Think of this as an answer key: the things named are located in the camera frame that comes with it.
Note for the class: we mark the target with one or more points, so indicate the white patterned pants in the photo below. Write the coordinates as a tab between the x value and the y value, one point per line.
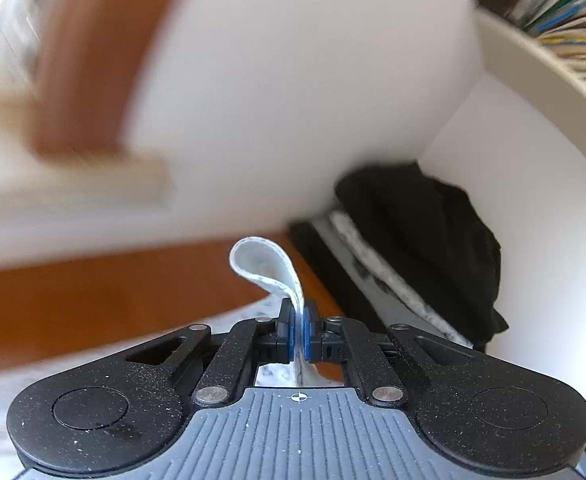
268	265

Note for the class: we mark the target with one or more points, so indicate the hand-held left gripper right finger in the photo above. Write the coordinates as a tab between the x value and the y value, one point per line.
309	335

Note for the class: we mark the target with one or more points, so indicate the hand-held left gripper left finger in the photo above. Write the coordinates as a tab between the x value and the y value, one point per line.
289	332

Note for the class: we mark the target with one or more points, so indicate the row of books and magazines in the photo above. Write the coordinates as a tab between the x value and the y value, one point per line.
558	5

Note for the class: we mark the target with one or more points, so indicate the white patterned folded garment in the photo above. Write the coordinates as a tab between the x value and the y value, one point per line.
373	265

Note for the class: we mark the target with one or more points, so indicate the white wall shelf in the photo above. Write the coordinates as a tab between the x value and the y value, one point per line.
538	80

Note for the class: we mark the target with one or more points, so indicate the grey folded garment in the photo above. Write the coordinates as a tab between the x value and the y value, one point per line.
408	320

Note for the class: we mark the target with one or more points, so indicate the wooden window frame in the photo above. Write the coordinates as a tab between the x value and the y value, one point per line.
103	55

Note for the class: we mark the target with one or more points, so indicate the beige window sill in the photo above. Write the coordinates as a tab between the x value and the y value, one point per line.
63	180

